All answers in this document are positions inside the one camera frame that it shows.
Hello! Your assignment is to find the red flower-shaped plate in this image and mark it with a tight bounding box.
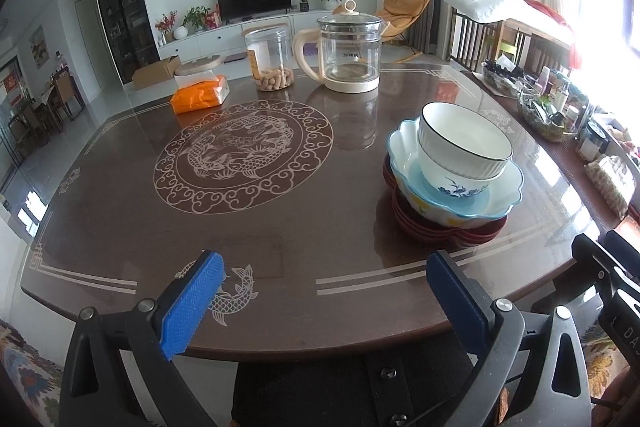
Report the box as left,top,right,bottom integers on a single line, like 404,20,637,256
392,197,503,251
385,177,506,243
382,155,507,235

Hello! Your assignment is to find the blue scalloped bowl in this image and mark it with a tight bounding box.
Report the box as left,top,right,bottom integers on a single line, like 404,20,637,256
387,117,525,229

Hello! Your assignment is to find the black storage basket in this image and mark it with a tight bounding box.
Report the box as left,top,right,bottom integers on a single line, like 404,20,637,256
482,59,531,98

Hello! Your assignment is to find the glass jar with dark lid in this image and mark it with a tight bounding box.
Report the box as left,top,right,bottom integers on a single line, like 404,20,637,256
575,119,611,162

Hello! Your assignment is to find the white ribbed black-rimmed bowl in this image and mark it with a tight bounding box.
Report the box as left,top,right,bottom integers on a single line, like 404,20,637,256
418,102,514,180

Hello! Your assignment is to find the dark display cabinet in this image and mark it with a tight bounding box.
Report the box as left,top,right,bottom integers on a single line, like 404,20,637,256
91,0,161,85

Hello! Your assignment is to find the white pillow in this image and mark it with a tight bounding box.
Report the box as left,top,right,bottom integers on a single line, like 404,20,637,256
444,0,526,22

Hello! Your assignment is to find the orange tissue pack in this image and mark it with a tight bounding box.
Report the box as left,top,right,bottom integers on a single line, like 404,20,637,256
170,74,231,114

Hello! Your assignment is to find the dark wooden bench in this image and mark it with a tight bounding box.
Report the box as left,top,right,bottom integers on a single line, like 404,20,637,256
450,7,576,75

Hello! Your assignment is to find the red flower bouquet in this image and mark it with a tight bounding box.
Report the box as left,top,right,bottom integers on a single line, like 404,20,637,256
155,11,180,45

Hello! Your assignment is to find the wooden dining chair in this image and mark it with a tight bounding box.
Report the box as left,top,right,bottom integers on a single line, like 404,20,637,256
10,104,51,148
50,69,86,122

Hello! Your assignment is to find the cardboard box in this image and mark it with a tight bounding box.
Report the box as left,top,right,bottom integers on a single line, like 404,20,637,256
131,55,182,89

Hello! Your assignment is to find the glass kettle with cream handle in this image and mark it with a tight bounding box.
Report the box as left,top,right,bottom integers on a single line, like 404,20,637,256
292,0,391,94

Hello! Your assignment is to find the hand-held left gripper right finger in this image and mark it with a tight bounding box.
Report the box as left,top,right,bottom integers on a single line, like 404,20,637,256
426,249,593,427

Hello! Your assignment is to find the red cloth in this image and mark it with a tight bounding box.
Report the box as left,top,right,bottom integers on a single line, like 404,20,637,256
525,0,576,30

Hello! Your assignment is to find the floral rug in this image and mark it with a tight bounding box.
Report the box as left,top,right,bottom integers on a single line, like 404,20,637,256
0,322,66,427

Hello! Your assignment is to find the patterned bag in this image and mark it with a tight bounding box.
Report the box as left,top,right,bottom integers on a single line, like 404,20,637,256
584,155,637,219

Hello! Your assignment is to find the wire basket of cosmetic bottles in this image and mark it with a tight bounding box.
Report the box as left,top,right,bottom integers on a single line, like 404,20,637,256
517,69,593,142

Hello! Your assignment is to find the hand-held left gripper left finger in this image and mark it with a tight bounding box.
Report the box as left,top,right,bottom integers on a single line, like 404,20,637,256
60,251,226,427

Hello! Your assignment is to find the white bowl with blue flowers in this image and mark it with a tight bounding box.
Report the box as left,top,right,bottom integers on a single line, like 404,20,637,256
419,147,493,196

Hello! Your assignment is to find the clear plastic snack jar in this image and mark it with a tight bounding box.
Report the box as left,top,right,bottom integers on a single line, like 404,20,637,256
243,23,295,92

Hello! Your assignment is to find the white television cabinet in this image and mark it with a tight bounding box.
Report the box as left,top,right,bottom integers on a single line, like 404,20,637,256
157,7,351,62

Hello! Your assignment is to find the green potted plant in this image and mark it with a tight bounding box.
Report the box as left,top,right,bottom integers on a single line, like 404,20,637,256
182,6,212,32

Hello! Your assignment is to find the orange lounge chair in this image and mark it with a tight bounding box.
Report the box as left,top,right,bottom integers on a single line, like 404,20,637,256
375,0,432,62

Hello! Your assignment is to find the framed wall picture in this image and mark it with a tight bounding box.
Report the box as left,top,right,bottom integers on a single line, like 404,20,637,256
29,25,51,68

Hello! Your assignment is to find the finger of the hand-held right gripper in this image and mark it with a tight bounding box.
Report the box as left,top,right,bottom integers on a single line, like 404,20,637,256
571,234,631,295

